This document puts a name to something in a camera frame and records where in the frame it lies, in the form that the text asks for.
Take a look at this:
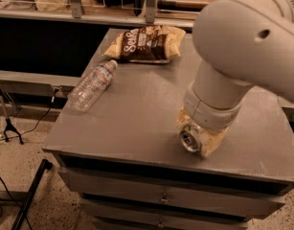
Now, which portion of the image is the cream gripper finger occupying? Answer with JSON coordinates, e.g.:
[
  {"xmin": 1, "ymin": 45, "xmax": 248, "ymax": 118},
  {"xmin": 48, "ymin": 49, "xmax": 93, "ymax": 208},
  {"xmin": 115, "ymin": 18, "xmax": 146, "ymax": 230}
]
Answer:
[
  {"xmin": 200, "ymin": 128, "xmax": 229, "ymax": 157},
  {"xmin": 176, "ymin": 107, "xmax": 192, "ymax": 131}
]

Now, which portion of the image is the silver 7up soda can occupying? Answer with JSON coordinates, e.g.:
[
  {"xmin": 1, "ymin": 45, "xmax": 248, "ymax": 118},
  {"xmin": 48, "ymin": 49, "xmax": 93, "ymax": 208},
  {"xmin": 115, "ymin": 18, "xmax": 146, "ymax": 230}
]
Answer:
[{"xmin": 178, "ymin": 124, "xmax": 202, "ymax": 153}]

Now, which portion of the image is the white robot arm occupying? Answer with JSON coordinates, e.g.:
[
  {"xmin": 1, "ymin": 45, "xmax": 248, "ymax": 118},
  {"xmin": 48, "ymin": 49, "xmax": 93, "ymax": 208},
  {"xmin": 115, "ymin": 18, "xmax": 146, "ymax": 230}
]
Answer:
[{"xmin": 178, "ymin": 0, "xmax": 294, "ymax": 157}]

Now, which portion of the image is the grey drawer cabinet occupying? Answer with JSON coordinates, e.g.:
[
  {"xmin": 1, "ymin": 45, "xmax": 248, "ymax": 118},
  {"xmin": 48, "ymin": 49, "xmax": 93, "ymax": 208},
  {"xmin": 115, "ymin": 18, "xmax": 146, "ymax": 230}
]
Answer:
[{"xmin": 44, "ymin": 37, "xmax": 294, "ymax": 230}]

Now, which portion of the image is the brown chips bag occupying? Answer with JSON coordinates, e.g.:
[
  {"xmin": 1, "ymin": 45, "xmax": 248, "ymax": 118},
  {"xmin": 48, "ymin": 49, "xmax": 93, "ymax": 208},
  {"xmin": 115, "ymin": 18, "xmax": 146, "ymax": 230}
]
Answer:
[{"xmin": 104, "ymin": 25, "xmax": 186, "ymax": 64}]

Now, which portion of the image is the clear plastic water bottle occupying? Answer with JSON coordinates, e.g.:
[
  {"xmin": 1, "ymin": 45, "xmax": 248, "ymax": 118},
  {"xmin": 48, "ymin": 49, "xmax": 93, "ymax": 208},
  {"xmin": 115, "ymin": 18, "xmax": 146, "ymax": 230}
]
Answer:
[{"xmin": 68, "ymin": 59, "xmax": 118, "ymax": 112}]

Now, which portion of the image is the black metal leg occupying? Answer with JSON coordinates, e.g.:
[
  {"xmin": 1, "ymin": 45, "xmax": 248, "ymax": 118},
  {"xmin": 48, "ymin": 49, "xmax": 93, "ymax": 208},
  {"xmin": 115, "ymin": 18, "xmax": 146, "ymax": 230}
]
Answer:
[{"xmin": 11, "ymin": 159, "xmax": 53, "ymax": 230}]

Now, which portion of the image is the black tripod stand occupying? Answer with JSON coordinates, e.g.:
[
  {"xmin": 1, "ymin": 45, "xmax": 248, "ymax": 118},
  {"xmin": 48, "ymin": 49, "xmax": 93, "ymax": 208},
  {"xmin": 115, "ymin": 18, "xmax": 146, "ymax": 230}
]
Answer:
[{"xmin": 0, "ymin": 88, "xmax": 24, "ymax": 145}]

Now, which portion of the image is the black floor cable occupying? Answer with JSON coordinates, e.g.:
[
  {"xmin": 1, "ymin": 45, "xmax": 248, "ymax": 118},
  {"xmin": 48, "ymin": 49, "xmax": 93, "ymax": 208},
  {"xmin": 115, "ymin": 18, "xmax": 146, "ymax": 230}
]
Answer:
[{"xmin": 0, "ymin": 87, "xmax": 61, "ymax": 142}]

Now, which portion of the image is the grey metal bracket middle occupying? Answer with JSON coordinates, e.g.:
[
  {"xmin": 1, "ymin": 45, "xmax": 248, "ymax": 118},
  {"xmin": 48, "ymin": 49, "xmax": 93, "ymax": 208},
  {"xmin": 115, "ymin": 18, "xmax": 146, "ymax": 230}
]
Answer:
[{"xmin": 145, "ymin": 0, "xmax": 156, "ymax": 24}]

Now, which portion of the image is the grey metal bracket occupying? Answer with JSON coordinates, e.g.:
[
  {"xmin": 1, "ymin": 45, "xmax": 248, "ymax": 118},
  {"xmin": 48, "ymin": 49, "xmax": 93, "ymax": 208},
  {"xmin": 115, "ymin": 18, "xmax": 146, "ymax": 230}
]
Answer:
[
  {"xmin": 145, "ymin": 0, "xmax": 156, "ymax": 24},
  {"xmin": 69, "ymin": 0, "xmax": 83, "ymax": 18}
]

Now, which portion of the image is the grey metal bracket left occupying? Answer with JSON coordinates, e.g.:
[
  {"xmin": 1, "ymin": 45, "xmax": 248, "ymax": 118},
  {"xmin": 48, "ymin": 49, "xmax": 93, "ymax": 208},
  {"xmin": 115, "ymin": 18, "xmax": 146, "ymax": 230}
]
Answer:
[{"xmin": 69, "ymin": 0, "xmax": 83, "ymax": 18}]

